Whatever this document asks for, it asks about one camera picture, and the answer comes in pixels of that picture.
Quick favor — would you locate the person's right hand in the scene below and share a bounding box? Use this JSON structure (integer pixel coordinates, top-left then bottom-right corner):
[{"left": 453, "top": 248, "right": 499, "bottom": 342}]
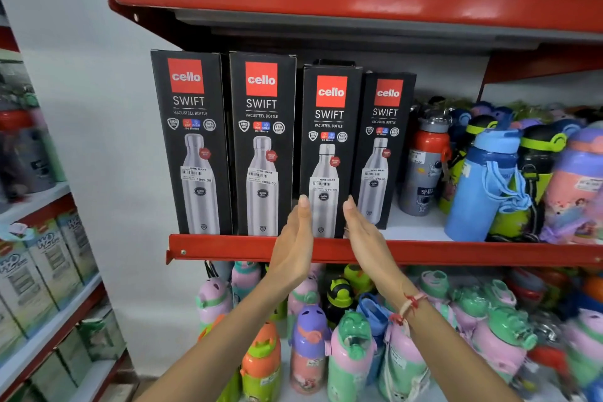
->
[{"left": 342, "top": 195, "right": 407, "bottom": 309}]

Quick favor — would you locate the person's left hand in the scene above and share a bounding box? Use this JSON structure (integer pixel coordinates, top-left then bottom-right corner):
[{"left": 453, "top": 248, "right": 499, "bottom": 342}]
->
[{"left": 265, "top": 194, "right": 314, "bottom": 295}]

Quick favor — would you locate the person's left forearm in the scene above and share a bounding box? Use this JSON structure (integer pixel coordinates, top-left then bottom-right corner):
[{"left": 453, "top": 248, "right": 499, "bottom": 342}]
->
[{"left": 136, "top": 275, "right": 302, "bottom": 402}]

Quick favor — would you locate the person's right forearm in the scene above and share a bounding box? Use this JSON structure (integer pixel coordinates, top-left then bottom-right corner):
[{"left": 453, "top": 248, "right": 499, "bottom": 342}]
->
[{"left": 377, "top": 285, "right": 522, "bottom": 402}]

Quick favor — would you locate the black steel bottle box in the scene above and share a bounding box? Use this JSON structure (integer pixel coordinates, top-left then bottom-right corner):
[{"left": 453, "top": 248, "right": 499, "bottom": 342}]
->
[
  {"left": 299, "top": 64, "right": 365, "bottom": 239},
  {"left": 350, "top": 71, "right": 417, "bottom": 230},
  {"left": 229, "top": 52, "right": 298, "bottom": 237},
  {"left": 151, "top": 49, "right": 233, "bottom": 236}
]

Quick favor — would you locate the red thread wristband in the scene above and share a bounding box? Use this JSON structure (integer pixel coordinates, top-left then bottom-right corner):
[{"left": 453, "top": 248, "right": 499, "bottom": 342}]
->
[{"left": 389, "top": 292, "right": 428, "bottom": 326}]

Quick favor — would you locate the cluster of colourful kids bottles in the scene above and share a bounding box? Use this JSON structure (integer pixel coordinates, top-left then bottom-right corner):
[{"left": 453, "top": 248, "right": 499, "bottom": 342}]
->
[{"left": 398, "top": 95, "right": 603, "bottom": 246}]

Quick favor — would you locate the pile of pastel animal-lid bottles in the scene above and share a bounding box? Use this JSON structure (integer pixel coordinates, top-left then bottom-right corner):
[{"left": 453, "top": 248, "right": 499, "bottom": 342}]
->
[{"left": 195, "top": 260, "right": 603, "bottom": 402}]

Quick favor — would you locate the stack of green white boxes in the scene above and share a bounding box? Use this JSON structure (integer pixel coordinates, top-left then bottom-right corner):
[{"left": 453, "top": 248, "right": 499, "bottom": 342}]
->
[{"left": 0, "top": 209, "right": 127, "bottom": 402}]

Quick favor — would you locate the red and white side shelving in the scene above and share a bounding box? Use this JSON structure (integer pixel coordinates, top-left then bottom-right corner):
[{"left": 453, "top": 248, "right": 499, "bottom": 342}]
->
[{"left": 0, "top": 0, "right": 138, "bottom": 402}]

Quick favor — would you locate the group of blurred grey bottles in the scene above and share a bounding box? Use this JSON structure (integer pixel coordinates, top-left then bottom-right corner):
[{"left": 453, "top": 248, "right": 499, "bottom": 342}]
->
[{"left": 0, "top": 58, "right": 68, "bottom": 211}]

